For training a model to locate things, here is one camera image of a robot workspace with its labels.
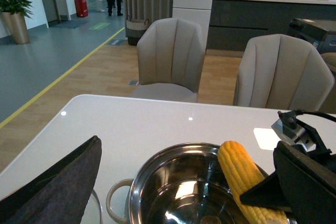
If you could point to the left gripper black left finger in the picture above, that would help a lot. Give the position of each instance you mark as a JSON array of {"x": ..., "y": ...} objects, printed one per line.
[{"x": 61, "y": 193}]

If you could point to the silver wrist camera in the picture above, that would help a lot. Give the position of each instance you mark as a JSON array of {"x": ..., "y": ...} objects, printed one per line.
[{"x": 285, "y": 131}]

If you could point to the glass pot lid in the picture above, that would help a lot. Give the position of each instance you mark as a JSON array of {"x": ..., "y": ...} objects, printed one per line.
[{"x": 93, "y": 211}]

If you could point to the white electric cooking pot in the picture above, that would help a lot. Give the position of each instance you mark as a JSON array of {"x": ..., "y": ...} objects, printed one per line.
[{"x": 180, "y": 184}]

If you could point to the yellow corn cob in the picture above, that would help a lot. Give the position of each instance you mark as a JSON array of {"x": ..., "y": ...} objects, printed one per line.
[{"x": 243, "y": 174}]

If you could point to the left beige upholstered chair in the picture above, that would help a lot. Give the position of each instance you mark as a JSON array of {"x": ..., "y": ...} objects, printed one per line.
[{"x": 170, "y": 60}]

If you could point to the potted green plant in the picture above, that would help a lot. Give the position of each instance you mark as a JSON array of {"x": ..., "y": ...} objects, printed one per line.
[{"x": 14, "y": 13}]

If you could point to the black washing machine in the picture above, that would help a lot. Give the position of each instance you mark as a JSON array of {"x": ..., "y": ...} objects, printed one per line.
[{"x": 320, "y": 33}]

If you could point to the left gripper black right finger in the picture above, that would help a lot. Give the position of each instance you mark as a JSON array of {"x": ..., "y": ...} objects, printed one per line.
[{"x": 301, "y": 184}]

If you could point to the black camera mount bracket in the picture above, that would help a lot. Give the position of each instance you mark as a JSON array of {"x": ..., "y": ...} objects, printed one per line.
[{"x": 311, "y": 134}]

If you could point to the right beige upholstered chair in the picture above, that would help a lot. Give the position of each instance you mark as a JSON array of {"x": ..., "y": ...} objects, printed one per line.
[{"x": 281, "y": 72}]

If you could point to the beige upholstered chair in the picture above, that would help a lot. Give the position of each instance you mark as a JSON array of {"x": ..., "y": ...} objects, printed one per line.
[
  {"x": 281, "y": 72},
  {"x": 170, "y": 60}
]

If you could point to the red bin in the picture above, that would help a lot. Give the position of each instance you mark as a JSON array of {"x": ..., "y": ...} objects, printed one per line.
[{"x": 81, "y": 8}]

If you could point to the dark kitchen counter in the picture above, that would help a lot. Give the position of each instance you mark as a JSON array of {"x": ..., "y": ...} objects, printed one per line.
[{"x": 234, "y": 22}]

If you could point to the woven laundry basket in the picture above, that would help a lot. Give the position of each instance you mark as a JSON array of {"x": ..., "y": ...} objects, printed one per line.
[{"x": 135, "y": 29}]

